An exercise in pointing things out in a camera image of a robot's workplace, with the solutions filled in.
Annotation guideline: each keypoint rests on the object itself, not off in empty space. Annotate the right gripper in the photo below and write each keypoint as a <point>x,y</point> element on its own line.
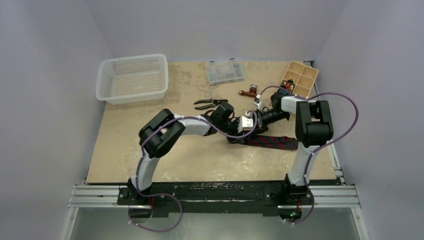
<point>255,124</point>

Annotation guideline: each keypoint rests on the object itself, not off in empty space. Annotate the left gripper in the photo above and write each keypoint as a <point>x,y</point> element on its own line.
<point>235,137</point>

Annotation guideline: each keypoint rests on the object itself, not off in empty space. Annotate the red navy striped tie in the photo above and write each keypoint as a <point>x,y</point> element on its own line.
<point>273,142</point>

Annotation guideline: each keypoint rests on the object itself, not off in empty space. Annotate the wooden compartment box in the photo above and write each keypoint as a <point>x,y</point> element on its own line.
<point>303,76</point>

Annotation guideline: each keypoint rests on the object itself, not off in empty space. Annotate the white plastic basket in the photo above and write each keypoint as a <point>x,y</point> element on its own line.
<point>132,79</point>

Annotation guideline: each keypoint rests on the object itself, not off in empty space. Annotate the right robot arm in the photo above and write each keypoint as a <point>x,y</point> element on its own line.
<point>313,129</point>

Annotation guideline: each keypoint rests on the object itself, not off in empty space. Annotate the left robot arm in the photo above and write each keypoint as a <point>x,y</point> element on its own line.
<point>162,132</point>

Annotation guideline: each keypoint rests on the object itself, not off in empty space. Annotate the black pliers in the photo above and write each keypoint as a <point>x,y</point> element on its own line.
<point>209,103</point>

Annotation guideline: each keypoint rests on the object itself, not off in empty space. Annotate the multicolour rolled tie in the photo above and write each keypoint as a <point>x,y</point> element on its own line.
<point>287,85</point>

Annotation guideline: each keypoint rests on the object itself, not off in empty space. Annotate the clear plastic organizer box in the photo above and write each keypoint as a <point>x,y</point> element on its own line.
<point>224,71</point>

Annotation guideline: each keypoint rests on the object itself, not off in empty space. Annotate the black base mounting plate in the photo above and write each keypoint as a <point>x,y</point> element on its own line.
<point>216,197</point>

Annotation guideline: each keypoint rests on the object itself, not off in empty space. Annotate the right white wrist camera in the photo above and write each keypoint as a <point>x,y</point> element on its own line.
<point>258,102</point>

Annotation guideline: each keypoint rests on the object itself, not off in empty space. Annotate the aluminium frame rail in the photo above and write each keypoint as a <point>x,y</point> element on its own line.
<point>326,194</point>

